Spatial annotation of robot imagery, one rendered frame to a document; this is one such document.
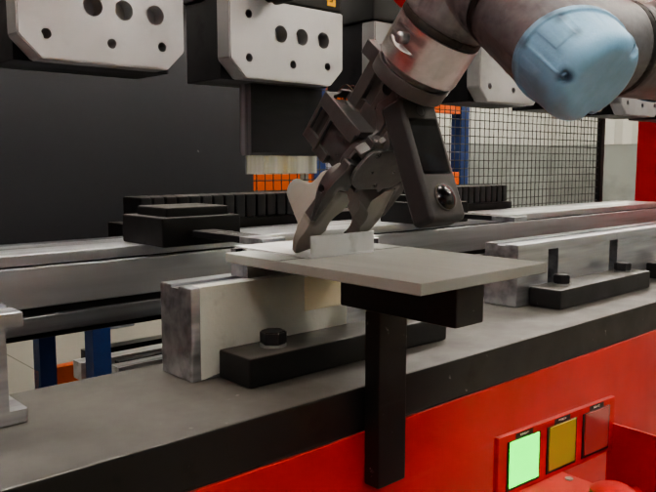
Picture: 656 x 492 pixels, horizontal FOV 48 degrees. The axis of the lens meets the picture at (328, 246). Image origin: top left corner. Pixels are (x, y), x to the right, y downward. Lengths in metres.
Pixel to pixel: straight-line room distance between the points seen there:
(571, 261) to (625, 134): 7.57
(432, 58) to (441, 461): 0.45
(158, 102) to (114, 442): 0.80
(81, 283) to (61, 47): 0.39
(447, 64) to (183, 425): 0.37
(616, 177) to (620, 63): 8.31
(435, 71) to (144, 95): 0.76
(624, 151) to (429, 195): 8.21
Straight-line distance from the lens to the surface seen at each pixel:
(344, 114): 0.68
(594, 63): 0.53
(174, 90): 1.33
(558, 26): 0.54
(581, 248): 1.29
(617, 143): 8.85
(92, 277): 0.96
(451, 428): 0.85
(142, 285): 0.99
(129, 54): 0.68
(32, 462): 0.60
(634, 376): 1.23
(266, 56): 0.76
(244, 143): 0.79
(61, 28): 0.65
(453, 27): 0.62
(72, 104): 1.24
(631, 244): 1.45
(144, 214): 1.01
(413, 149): 0.64
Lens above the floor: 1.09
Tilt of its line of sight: 6 degrees down
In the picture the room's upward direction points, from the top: straight up
